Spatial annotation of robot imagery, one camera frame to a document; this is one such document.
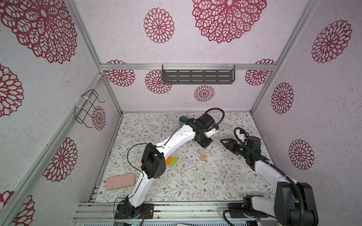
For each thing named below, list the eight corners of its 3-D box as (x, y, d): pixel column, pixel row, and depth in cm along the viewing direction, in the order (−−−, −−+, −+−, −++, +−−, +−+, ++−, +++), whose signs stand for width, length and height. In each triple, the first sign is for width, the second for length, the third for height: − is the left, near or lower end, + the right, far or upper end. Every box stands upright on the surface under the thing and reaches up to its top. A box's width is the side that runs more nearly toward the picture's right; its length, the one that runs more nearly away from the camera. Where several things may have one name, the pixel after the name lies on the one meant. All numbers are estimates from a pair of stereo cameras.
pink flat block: (106, 190, 83) (104, 189, 81) (108, 179, 87) (106, 177, 85) (135, 184, 85) (133, 183, 83) (135, 174, 89) (134, 172, 87)
